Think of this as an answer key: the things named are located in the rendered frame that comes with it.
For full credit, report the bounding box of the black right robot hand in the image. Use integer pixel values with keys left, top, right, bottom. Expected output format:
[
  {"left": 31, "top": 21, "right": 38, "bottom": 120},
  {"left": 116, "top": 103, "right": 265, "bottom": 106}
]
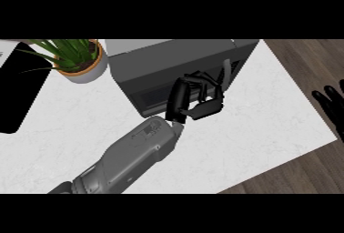
[{"left": 310, "top": 79, "right": 344, "bottom": 141}]

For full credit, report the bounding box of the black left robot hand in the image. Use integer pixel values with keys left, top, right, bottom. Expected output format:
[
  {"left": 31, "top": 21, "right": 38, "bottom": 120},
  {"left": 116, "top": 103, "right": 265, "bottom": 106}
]
[{"left": 163, "top": 70, "right": 224, "bottom": 125}]

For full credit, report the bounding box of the dark grey microwave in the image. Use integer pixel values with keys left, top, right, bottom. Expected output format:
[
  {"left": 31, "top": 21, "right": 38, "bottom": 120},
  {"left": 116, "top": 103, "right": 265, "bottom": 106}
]
[{"left": 103, "top": 38, "right": 261, "bottom": 119}]

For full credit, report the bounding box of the white plant pot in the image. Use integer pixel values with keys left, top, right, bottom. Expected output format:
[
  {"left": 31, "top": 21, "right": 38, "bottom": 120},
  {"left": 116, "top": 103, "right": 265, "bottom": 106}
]
[{"left": 51, "top": 39, "right": 110, "bottom": 85}]

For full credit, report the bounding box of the green potted plant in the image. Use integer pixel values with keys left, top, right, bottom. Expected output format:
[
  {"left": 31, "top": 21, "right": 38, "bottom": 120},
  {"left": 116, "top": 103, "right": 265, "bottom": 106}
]
[{"left": 17, "top": 38, "right": 100, "bottom": 75}]

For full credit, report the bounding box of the black flat cooktop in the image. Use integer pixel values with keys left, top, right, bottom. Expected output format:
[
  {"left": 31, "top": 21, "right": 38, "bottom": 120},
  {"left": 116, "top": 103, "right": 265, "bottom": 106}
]
[{"left": 0, "top": 41, "right": 54, "bottom": 135}]

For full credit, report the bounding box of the grey microwave door handle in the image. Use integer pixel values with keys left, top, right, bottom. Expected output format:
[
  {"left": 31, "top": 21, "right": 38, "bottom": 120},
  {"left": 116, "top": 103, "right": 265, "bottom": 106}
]
[{"left": 220, "top": 58, "right": 231, "bottom": 93}]

